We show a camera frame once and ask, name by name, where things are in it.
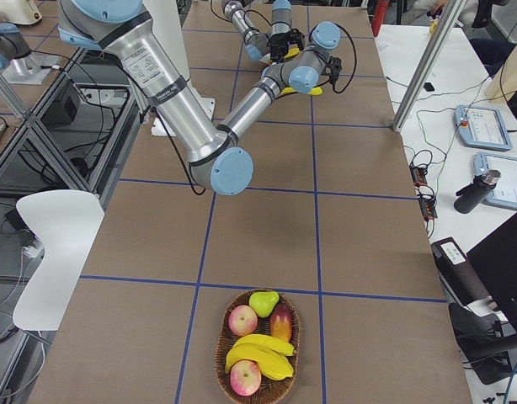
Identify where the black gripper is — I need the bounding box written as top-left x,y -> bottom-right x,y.
269,29 -> 304,59

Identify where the yellow banana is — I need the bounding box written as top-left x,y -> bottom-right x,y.
233,333 -> 296,357
225,343 -> 295,380
281,85 -> 325,97
282,47 -> 301,62

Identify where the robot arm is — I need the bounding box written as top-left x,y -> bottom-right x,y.
221,0 -> 305,64
57,1 -> 340,195

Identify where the woven brown fruit basket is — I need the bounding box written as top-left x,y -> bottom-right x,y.
214,289 -> 301,403

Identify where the red fire extinguisher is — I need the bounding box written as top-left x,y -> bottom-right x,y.
370,0 -> 389,37

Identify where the small orange circuit board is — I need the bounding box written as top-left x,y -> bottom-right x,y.
409,165 -> 428,187

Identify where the upper teach pendant tablet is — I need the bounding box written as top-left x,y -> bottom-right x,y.
454,104 -> 513,152

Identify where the teach pendant tablet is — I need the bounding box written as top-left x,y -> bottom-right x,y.
454,104 -> 513,152
473,152 -> 517,210

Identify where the black water bottle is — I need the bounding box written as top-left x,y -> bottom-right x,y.
453,169 -> 502,214

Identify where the green pear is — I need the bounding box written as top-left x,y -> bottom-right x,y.
248,290 -> 280,318

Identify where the lower teach pendant tablet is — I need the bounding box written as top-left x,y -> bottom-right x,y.
473,152 -> 517,210

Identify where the white curved board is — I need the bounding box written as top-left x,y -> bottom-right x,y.
13,189 -> 104,332

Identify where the pink apple rear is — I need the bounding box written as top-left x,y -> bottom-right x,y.
228,305 -> 258,337

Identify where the pink apple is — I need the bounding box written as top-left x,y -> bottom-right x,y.
230,359 -> 262,396
228,305 -> 258,337

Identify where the red yellow mango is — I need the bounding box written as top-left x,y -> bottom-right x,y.
269,303 -> 292,342

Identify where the black label printer box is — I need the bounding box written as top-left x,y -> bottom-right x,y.
431,237 -> 490,306

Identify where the black monitor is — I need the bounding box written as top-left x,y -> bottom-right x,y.
468,212 -> 517,329

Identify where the pink apple front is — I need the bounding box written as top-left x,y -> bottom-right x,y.
230,359 -> 262,396

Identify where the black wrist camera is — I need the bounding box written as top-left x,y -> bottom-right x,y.
324,56 -> 343,85

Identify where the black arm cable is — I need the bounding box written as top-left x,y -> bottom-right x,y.
148,23 -> 356,197

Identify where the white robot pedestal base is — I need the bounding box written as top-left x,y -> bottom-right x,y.
151,0 -> 216,140

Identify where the aluminium frame post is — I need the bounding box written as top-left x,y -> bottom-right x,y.
392,0 -> 466,133

